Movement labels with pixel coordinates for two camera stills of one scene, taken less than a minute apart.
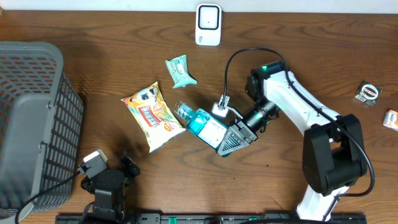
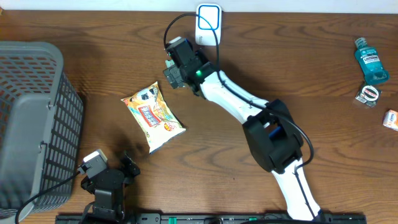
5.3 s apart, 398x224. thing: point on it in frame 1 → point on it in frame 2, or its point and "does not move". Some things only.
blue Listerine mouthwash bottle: [202, 126] → [370, 62]
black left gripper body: [126, 175] does not move
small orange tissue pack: [390, 119] does not move
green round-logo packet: [368, 93] does not move
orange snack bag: [158, 123] does not move
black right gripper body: [256, 118] → [175, 75]
